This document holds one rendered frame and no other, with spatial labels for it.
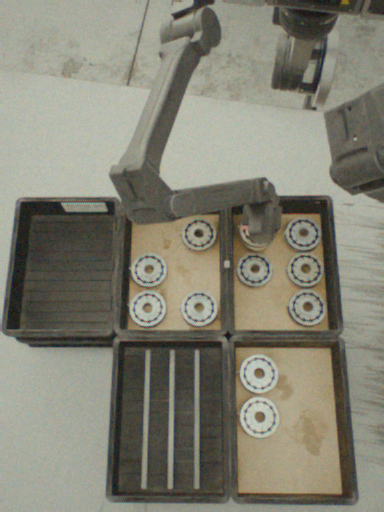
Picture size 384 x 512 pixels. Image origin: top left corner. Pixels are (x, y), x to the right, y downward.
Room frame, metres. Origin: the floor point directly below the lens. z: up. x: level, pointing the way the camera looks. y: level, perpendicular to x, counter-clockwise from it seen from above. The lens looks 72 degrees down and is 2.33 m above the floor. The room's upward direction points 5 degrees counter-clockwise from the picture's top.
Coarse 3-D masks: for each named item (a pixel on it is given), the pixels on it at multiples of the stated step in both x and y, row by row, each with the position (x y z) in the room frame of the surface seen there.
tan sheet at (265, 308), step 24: (240, 216) 0.62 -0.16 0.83; (288, 216) 0.61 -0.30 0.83; (312, 216) 0.60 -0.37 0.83; (240, 240) 0.54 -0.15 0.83; (240, 288) 0.40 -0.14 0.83; (264, 288) 0.39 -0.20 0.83; (288, 288) 0.38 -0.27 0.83; (312, 288) 0.38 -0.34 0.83; (240, 312) 0.33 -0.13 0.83; (264, 312) 0.32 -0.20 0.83
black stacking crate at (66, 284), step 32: (32, 224) 0.65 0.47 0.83; (64, 224) 0.64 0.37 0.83; (96, 224) 0.63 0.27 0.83; (32, 256) 0.55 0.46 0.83; (64, 256) 0.54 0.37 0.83; (96, 256) 0.53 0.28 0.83; (32, 288) 0.45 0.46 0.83; (64, 288) 0.44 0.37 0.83; (96, 288) 0.43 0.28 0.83; (32, 320) 0.36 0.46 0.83; (64, 320) 0.35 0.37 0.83; (96, 320) 0.34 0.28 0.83
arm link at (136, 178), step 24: (168, 24) 0.79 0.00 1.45; (216, 24) 0.78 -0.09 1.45; (168, 48) 0.73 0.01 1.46; (192, 48) 0.72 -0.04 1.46; (168, 72) 0.65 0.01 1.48; (192, 72) 0.68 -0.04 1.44; (168, 96) 0.60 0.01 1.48; (144, 120) 0.55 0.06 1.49; (168, 120) 0.56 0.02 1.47; (144, 144) 0.49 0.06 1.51; (120, 168) 0.45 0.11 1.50; (144, 168) 0.44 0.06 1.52; (120, 192) 0.42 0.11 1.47; (144, 192) 0.41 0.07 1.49; (168, 192) 0.42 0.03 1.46; (144, 216) 0.38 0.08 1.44; (168, 216) 0.38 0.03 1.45
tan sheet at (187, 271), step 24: (192, 216) 0.63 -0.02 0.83; (216, 216) 0.63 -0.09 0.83; (144, 240) 0.57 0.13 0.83; (168, 240) 0.56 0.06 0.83; (168, 264) 0.49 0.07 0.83; (192, 264) 0.48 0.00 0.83; (216, 264) 0.48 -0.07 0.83; (168, 288) 0.42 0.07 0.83; (192, 288) 0.41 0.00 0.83; (216, 288) 0.40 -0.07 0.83; (168, 312) 0.35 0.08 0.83
